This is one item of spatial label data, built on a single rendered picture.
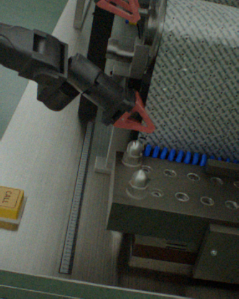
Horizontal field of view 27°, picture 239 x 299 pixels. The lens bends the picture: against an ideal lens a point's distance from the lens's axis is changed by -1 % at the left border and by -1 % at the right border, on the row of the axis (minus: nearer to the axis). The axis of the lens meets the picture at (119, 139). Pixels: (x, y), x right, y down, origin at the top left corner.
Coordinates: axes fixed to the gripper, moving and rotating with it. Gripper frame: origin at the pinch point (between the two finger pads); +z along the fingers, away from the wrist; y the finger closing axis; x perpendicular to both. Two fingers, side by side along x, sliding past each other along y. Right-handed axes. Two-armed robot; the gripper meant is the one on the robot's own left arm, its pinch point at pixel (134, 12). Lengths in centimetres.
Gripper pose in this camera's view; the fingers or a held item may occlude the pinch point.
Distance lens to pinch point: 94.8
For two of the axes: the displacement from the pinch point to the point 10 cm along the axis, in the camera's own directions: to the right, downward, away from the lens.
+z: 6.4, 6.8, 3.6
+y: -0.5, 5.0, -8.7
